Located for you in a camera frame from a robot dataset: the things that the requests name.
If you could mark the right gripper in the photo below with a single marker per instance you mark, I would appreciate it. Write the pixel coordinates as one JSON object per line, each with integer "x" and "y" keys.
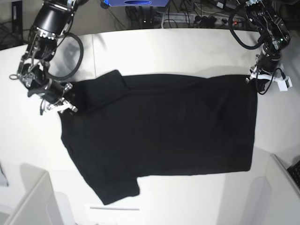
{"x": 53, "y": 95}

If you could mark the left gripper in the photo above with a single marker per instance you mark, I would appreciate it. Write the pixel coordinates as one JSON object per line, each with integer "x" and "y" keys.
{"x": 267, "y": 67}

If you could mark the black T-shirt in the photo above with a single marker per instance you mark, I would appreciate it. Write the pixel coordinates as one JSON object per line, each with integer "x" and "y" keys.
{"x": 128, "y": 127}

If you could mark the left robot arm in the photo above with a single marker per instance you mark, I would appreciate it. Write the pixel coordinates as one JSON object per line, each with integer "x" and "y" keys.
{"x": 274, "y": 37}

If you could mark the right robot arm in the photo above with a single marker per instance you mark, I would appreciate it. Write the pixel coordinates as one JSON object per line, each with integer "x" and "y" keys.
{"x": 53, "y": 22}

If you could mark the black keyboard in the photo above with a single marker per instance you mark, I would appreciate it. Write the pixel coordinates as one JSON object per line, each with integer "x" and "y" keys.
{"x": 294, "y": 171}

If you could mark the blue box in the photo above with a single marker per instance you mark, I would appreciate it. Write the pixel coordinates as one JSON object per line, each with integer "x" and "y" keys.
{"x": 127, "y": 3}

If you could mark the white left side panel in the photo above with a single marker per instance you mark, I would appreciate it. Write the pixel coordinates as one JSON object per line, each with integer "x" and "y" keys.
{"x": 38, "y": 206}

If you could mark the white panel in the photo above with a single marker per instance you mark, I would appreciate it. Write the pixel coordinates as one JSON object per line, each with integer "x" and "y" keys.
{"x": 273, "y": 199}
{"x": 38, "y": 206}

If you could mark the black device with lights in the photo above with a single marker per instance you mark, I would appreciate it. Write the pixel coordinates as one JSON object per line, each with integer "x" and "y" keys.
{"x": 147, "y": 14}

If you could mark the white right side panel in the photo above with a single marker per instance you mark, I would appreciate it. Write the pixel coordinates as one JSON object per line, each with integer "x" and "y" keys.
{"x": 273, "y": 199}

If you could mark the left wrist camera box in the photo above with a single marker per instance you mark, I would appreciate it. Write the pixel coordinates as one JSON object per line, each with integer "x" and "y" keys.
{"x": 284, "y": 83}

